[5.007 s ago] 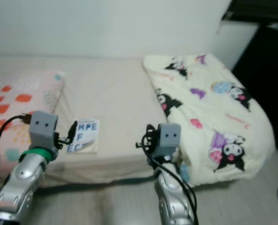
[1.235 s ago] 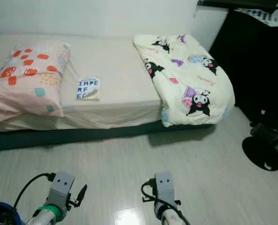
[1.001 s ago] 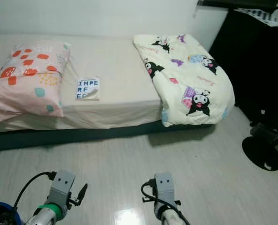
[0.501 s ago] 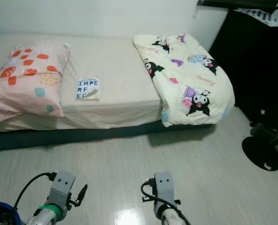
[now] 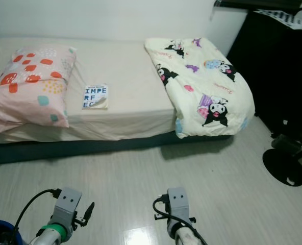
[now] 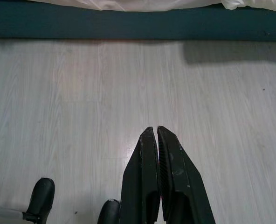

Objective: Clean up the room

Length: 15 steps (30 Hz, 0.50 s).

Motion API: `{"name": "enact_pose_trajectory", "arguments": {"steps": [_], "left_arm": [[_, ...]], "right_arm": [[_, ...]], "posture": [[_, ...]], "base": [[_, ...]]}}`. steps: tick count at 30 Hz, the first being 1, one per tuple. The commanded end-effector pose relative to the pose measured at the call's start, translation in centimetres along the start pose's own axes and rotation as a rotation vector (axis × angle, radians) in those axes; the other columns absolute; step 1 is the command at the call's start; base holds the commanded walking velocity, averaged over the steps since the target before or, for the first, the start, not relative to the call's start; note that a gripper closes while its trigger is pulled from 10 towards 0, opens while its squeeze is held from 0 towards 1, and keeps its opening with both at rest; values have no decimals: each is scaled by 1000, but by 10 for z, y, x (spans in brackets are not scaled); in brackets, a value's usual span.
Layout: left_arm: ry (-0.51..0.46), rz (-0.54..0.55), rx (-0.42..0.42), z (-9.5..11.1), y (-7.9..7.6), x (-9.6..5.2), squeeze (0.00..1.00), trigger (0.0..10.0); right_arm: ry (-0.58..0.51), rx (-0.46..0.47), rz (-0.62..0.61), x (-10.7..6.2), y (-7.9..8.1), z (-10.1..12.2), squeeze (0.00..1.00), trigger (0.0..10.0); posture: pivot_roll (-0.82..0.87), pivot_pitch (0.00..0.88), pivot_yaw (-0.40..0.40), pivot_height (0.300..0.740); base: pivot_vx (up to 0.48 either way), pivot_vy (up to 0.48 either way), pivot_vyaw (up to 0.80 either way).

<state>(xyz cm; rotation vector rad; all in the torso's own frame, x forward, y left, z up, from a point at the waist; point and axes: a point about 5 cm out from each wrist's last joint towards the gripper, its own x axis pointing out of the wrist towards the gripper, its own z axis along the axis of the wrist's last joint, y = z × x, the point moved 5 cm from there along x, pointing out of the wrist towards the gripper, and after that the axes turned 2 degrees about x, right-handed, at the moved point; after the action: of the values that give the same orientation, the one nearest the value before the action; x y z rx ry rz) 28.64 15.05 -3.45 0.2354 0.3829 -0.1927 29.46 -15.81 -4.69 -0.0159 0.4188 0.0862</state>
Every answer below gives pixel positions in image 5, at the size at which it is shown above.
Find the white book with blue letters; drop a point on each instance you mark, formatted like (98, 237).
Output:
(95, 97)

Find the pink pillow with red spots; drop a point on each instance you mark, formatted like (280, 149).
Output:
(28, 102)

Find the cream cartoon print blanket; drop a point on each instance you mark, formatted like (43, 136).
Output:
(217, 87)

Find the blue bin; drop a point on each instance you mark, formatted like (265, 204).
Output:
(0, 229)

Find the black floor fan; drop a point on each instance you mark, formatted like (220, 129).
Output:
(283, 171)

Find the black cabinet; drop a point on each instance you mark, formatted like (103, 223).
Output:
(268, 66)

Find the white black checkered cloth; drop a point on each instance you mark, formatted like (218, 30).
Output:
(278, 15)

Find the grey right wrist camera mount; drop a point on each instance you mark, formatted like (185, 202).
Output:
(178, 204)

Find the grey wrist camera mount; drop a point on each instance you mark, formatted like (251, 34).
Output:
(178, 204)
(68, 201)

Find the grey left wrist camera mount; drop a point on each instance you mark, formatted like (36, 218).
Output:
(68, 201)

